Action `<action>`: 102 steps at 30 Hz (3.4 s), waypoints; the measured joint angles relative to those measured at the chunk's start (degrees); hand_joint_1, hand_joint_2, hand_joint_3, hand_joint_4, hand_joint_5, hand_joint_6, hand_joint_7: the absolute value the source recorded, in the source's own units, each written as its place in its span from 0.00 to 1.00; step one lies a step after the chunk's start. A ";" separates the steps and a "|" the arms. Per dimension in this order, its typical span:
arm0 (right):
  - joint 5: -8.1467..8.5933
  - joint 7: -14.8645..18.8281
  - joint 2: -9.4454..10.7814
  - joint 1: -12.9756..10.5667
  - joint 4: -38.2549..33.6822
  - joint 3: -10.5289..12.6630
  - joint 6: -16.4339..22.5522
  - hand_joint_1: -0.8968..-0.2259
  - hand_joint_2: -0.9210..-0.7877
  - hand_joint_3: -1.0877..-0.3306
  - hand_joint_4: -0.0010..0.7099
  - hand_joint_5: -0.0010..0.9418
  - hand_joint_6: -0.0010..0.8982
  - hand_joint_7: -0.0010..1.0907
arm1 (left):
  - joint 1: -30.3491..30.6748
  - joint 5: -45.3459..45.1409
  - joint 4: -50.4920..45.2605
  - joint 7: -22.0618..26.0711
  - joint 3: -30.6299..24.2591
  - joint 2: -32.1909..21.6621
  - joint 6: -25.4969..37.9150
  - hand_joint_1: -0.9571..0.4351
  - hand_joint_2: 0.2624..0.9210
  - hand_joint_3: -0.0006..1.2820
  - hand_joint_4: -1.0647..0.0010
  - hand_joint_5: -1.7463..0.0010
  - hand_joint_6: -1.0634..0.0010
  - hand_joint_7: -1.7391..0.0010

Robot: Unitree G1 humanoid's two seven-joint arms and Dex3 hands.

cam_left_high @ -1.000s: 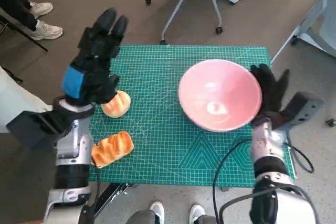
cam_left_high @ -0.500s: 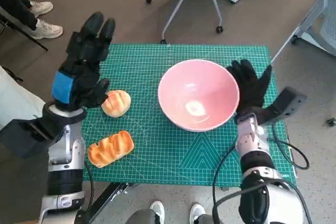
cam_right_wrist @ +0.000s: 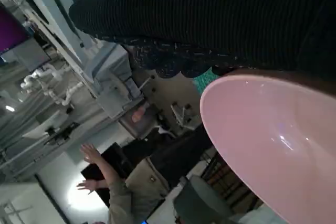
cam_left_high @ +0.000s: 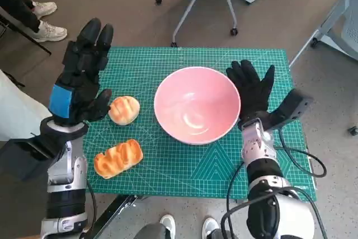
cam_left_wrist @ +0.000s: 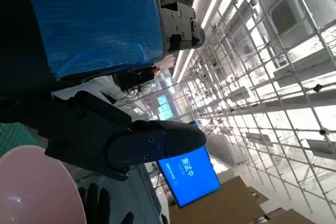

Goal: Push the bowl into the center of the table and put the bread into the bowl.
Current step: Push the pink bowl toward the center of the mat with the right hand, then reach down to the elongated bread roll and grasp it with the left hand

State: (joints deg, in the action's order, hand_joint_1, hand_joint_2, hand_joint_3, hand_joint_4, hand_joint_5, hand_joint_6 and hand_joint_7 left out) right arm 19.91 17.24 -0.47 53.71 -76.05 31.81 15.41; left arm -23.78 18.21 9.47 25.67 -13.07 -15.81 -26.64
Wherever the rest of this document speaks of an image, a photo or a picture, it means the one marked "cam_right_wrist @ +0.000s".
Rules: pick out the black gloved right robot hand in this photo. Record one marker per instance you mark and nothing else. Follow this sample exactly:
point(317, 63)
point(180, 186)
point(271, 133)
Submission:
point(199, 14)

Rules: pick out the pink bowl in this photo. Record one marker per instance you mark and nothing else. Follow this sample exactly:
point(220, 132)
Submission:
point(262, 129)

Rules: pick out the green cutting mat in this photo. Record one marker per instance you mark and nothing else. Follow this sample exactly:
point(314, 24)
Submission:
point(204, 81)

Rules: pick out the grey white wheeled chair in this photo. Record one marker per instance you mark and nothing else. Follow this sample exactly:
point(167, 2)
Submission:
point(181, 115)

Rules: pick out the black display panel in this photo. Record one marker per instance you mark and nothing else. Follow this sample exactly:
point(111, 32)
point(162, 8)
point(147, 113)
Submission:
point(115, 155)

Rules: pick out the standing person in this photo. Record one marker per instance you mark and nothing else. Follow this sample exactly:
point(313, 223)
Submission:
point(141, 182)

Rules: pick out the purple monitor screen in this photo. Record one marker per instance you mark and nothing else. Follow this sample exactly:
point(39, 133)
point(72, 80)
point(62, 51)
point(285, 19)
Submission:
point(10, 32)

